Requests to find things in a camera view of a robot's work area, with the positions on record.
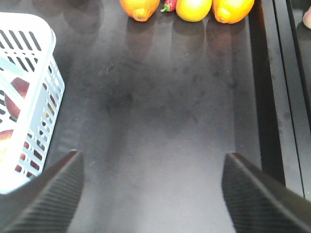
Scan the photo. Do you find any dark red apple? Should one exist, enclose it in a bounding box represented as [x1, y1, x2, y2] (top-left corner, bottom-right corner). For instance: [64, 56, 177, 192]
[4, 77, 30, 120]

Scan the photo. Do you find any light blue plastic basket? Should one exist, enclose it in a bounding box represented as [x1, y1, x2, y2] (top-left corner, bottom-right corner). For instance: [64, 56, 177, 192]
[0, 12, 65, 194]

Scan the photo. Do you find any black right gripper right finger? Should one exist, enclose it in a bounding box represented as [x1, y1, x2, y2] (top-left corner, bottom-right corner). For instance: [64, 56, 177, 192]
[222, 153, 311, 233]

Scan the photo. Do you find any red chili pepper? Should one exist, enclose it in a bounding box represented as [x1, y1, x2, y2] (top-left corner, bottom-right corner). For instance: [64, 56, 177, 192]
[160, 0, 177, 12]

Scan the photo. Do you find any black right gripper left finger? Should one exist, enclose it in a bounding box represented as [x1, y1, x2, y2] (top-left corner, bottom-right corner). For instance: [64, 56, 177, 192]
[0, 150, 84, 233]

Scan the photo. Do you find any pale peach fruit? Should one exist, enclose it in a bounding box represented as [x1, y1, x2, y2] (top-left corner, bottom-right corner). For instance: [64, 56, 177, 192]
[302, 7, 311, 29]

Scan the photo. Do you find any black produce stand frame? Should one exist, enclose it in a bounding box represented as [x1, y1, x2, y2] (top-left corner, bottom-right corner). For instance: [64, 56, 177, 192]
[248, 0, 311, 200]

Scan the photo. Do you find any red apple yellow top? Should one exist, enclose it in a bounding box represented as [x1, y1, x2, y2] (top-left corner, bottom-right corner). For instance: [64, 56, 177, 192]
[0, 129, 14, 162]

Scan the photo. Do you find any orange fruit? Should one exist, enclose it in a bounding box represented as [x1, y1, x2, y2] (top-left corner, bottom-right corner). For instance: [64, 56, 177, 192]
[120, 0, 160, 22]
[212, 0, 255, 24]

